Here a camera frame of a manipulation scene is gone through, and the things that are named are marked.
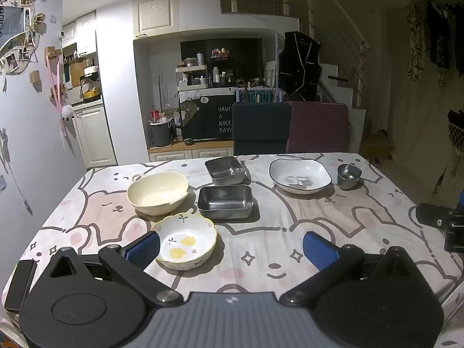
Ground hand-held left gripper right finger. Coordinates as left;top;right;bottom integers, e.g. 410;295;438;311
280;231;417;307

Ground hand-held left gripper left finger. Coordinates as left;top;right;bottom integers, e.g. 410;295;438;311
47;231;184;307

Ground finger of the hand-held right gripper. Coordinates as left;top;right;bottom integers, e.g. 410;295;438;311
415;203;452;228

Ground yellow floral ceramic bowl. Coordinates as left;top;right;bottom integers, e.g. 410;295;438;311
150;213;218;271

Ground cream bowl with handles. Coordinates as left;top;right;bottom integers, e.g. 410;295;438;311
127;171;189;215

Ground white plate with blue rim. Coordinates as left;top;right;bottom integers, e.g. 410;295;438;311
269;158;333;194

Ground small round steel bowl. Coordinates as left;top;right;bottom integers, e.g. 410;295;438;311
337;163;363;190

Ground large rectangular steel container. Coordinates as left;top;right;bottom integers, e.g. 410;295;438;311
197;184;254;220

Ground small square steel container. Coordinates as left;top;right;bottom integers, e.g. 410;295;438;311
204;155;246;186

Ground wooden top drawer unit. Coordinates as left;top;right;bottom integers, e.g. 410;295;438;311
147;140;235;162

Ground grey trash bin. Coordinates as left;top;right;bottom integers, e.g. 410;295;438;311
150;121;173;148

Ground maroon chair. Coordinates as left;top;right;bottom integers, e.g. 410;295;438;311
286;101;351;155

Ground white floor cabinet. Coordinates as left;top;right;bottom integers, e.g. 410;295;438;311
73;102;117;168

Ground black smartphone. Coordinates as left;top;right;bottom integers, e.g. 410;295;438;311
3;259;38;312

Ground dark blue chair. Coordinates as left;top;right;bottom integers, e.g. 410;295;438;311
231;101;293;156

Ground black printed curtain cloth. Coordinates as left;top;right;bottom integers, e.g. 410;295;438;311
180;94;235;142

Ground white shelf rack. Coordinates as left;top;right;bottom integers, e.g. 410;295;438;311
176;64;209;91

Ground pink ribbon with white pompom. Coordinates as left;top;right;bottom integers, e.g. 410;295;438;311
44;46;76;150

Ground hanging dark clothes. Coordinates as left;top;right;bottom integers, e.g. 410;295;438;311
406;0;458;88

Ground black jacket with white trim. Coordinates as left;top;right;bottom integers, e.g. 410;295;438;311
278;31;323;102

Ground white wall cabinet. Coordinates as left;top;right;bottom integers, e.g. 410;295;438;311
132;0;180;38

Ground wall photo collage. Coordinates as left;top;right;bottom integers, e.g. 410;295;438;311
0;0;41;76

